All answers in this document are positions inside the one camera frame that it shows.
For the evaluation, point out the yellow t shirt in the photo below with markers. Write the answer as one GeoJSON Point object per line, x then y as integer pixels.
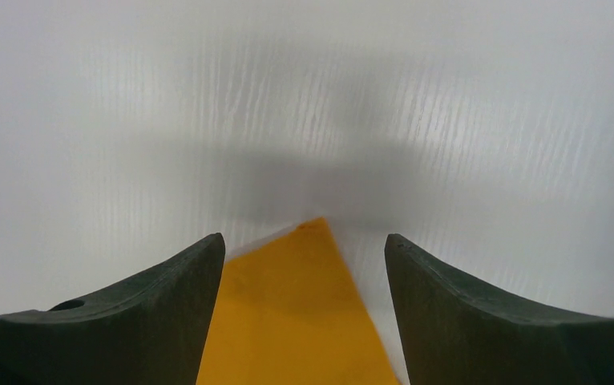
{"type": "Point", "coordinates": [288, 312]}

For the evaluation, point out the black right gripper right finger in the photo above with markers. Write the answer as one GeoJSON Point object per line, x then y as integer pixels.
{"type": "Point", "coordinates": [458, 329]}

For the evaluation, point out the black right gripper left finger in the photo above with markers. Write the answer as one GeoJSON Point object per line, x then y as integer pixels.
{"type": "Point", "coordinates": [149, 328]}

